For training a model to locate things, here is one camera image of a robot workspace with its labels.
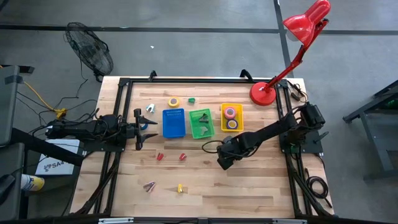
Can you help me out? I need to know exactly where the white printed box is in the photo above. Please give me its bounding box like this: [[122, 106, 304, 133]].
[[35, 139, 81, 176]]

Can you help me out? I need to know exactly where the pink staple remover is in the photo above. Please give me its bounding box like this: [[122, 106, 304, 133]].
[[142, 181, 157, 194]]

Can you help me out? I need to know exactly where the black aluminium table frame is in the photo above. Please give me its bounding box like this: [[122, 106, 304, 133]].
[[70, 77, 335, 224]]

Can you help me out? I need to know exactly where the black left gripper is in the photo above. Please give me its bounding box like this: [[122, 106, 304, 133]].
[[126, 107, 159, 152]]

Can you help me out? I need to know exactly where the green plastic basket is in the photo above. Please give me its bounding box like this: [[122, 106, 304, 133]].
[[188, 108, 216, 140]]

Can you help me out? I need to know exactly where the red desk lamp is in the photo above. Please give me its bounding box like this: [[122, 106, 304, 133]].
[[249, 0, 331, 107]]

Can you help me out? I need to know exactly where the silver metal bracket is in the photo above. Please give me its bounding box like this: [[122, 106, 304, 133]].
[[272, 219, 308, 224], [98, 217, 134, 224]]

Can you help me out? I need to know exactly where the blue plastic basket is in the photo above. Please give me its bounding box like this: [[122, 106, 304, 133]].
[[162, 108, 187, 139]]

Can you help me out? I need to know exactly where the large black case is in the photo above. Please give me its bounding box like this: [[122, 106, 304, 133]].
[[0, 64, 35, 147]]

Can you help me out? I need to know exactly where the yellow white spray can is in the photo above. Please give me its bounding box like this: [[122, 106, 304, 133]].
[[20, 174, 45, 192]]

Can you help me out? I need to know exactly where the yellow plastic basket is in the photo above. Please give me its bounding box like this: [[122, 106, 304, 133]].
[[220, 103, 244, 133]]

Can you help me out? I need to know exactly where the black power adapter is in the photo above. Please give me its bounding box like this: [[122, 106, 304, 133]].
[[287, 80, 308, 103]]

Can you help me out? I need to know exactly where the black diagonal beam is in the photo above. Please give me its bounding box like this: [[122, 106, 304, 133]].
[[11, 127, 86, 167]]

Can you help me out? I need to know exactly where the black floor fan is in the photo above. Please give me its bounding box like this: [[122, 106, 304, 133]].
[[63, 21, 114, 83]]

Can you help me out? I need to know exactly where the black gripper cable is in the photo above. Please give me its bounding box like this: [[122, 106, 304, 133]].
[[201, 139, 224, 155]]

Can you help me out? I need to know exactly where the black metal cart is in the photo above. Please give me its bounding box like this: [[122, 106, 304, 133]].
[[341, 79, 398, 181]]

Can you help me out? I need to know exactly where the yellow extension cable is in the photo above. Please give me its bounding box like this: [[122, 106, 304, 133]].
[[23, 81, 68, 119]]

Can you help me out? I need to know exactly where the black coiled cable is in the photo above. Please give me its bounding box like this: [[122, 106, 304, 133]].
[[304, 167, 333, 208]]

